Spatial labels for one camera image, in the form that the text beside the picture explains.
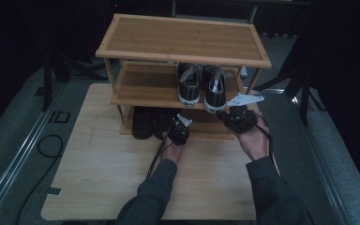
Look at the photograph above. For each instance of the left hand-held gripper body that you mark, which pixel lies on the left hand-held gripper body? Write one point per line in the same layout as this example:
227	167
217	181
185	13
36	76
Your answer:
179	131

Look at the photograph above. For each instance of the bamboo shoe rack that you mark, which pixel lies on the bamboo shoe rack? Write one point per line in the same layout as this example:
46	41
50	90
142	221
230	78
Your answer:
181	37

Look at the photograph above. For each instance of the black stand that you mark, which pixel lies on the black stand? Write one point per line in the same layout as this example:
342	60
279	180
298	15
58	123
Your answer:
304	93
47	84

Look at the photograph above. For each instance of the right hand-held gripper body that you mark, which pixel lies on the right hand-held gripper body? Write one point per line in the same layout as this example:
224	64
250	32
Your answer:
240	120

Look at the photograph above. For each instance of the black mesh shoe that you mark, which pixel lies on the black mesh shoe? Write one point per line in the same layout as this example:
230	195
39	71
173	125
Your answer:
163	122
142	125

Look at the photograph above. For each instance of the black canvas sneaker white laces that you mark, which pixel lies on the black canvas sneaker white laces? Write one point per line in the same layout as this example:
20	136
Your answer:
215	93
188	89

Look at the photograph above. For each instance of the person's right hand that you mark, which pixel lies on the person's right hand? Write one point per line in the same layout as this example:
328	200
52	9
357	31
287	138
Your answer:
256	143

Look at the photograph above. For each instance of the person's left hand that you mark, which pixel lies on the person's left hand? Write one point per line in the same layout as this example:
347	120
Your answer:
172	153

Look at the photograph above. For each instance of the small white block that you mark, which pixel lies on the small white block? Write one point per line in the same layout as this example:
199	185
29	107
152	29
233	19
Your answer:
244	72

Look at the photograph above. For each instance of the metal floor rail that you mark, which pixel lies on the metal floor rail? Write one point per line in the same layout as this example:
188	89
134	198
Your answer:
322	162
22	156

